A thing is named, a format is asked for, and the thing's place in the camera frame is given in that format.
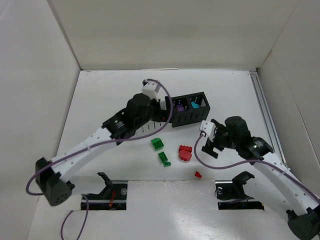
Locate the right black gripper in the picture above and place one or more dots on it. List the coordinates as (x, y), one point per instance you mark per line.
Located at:
(216, 139)

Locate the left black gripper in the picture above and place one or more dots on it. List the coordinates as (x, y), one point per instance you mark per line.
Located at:
(162, 110)

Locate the purple lego brick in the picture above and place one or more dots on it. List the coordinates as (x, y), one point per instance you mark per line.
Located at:
(181, 108)

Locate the red rounded lego brick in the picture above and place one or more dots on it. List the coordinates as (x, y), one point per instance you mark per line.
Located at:
(185, 155)

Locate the red studded lego brick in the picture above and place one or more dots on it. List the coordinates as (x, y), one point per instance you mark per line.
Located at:
(185, 148)

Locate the teal lego brick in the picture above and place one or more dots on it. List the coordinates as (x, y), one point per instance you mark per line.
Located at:
(194, 105)

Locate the small red lego piece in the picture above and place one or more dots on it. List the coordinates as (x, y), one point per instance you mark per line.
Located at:
(197, 175)

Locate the green arched lego brick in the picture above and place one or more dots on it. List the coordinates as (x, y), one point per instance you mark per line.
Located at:
(157, 144)

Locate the small green lego piece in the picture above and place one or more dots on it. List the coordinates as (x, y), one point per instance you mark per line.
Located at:
(167, 164)

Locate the green square lego brick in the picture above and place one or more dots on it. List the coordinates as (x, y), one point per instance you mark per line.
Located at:
(163, 157)

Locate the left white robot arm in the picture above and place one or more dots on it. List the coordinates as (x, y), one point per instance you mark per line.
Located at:
(53, 176)

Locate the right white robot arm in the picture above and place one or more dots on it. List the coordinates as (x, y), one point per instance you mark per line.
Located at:
(289, 198)

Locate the black two-bin container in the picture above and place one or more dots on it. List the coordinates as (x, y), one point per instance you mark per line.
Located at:
(190, 115)

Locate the white two-bin container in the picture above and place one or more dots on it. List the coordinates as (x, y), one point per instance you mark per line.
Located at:
(150, 127)

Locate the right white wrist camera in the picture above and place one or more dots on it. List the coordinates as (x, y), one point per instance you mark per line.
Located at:
(208, 128)

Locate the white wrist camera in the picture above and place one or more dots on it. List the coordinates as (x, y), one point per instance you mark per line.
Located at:
(150, 88)
(208, 128)

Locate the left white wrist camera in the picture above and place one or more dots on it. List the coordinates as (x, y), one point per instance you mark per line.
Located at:
(150, 88)

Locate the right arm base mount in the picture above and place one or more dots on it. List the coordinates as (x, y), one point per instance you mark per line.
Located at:
(231, 196)

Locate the aluminium rail right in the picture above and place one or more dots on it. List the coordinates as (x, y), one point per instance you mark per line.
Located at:
(267, 117)

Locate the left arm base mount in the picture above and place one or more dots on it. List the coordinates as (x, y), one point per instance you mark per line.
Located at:
(111, 196)

